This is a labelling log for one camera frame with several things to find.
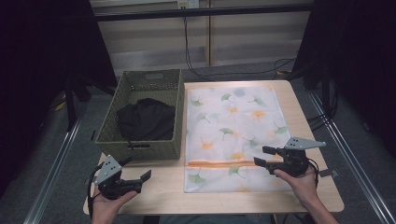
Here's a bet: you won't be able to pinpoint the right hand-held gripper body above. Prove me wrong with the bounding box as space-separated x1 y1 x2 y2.
266 136 327 178

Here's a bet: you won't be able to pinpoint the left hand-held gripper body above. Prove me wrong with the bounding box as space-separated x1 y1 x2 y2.
93 154 143 201

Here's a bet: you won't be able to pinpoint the green woven basket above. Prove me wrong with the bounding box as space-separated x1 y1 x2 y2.
94 68 185 162

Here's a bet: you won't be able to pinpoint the black cloth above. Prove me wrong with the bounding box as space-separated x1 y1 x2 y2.
116 97 177 142

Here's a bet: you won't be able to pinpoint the white leaf-print mesh bag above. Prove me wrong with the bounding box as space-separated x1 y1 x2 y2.
183 86 294 194

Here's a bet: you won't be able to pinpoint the person's right hand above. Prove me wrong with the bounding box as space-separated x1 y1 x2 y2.
274 165 320 209

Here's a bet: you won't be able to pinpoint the person's left hand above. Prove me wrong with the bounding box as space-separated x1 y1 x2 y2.
91 189 139 224

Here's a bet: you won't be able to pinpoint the person's trousers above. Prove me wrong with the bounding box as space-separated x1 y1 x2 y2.
158 214 275 224

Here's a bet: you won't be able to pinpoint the black metal stand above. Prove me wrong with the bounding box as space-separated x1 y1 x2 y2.
64 76 92 133

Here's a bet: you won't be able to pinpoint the black curtain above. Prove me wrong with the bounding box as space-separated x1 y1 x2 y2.
291 0 396 158
0 0 118 190

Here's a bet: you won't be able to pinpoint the black horizontal bar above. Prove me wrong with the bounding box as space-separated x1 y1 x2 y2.
92 3 314 22

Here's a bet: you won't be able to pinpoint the right hand-held gripper cable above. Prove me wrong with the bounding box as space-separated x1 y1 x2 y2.
307 158 320 188

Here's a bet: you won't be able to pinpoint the hand-held gripper cable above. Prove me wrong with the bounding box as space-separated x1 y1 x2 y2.
87 163 104 220
307 158 320 188

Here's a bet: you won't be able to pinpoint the left hand-held gripper cable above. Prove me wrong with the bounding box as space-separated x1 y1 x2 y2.
87 163 104 220

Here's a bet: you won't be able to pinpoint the black floor cables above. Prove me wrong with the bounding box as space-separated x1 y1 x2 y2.
306 77 341 132

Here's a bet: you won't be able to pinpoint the metal floor rail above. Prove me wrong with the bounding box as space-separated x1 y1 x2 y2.
307 91 396 224
22 118 84 224

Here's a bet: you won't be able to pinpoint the black wall cable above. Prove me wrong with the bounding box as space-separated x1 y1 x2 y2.
182 16 297 82

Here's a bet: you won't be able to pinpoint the white wall outlet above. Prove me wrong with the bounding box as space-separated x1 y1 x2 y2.
177 0 200 9

